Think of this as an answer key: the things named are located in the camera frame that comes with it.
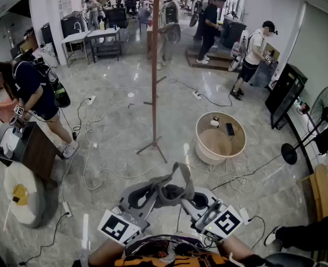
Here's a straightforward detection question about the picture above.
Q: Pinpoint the black glass cabinet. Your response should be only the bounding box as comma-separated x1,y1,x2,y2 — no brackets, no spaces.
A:
265,63,309,130

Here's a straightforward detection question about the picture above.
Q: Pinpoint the black floor cable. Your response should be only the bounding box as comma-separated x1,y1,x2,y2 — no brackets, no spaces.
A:
210,153,283,191
163,62,234,108
18,211,70,266

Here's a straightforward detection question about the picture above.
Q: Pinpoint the dark wooden side table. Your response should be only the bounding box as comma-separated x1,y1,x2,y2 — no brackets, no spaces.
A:
0,121,65,182

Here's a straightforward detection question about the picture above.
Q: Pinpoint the brown wooden platform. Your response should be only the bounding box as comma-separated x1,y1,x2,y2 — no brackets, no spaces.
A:
185,48,243,72

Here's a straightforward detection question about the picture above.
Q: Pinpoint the black box cabinet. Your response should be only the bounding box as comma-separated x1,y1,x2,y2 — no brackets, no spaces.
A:
60,11,87,39

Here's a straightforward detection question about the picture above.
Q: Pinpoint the steel table with shelf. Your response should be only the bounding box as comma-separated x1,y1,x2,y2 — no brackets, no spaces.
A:
86,27,123,64

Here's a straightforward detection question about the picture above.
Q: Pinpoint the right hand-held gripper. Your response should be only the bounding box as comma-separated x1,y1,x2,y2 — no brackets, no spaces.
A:
180,187,244,243

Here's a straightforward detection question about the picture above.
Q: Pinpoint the person's right forearm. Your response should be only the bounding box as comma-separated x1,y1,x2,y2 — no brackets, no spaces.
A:
218,234,255,261

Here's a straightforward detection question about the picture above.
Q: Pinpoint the black standing fan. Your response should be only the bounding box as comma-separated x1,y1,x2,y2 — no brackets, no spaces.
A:
281,85,328,166

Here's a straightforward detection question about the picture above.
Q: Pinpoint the coiled white cable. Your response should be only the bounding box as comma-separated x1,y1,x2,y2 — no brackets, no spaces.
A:
208,159,255,209

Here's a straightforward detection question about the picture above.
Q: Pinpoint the round wicker side table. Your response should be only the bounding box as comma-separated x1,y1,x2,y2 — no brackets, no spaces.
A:
195,111,247,166

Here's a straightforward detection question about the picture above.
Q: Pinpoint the marble counter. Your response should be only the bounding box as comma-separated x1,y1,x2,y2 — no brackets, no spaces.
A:
32,41,60,68

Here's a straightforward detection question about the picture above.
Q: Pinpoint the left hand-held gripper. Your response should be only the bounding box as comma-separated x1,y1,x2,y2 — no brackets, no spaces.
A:
97,182,159,246

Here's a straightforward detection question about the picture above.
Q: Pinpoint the black jacket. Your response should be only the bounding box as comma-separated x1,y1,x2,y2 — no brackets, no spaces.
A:
313,126,328,156

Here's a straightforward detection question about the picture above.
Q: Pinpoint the person's left forearm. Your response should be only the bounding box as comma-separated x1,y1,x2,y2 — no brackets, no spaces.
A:
87,237,126,267

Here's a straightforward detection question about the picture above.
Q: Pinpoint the wooden coat rack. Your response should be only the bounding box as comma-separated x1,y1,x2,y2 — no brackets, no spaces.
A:
135,0,169,164

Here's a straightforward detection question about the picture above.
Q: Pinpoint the long white cable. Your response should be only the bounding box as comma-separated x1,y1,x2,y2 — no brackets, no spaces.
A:
60,85,169,205

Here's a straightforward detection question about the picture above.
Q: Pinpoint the pack of water bottles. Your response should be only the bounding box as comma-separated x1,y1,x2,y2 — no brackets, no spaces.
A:
229,39,242,58

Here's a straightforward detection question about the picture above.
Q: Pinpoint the white and yellow cushion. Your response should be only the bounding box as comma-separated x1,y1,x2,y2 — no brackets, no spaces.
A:
3,161,47,229

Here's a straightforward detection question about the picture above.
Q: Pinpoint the pink cloth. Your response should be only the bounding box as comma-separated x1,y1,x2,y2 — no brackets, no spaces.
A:
0,98,20,123

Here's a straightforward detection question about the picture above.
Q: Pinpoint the steel table with faucet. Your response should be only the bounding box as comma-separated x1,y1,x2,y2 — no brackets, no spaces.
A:
61,22,92,68

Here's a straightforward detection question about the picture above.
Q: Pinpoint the person's black printed shirt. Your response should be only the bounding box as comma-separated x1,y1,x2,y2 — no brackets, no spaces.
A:
71,233,269,267

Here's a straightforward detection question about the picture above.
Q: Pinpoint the grey cloth garment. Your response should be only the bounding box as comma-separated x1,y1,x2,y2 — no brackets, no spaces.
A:
149,161,195,210

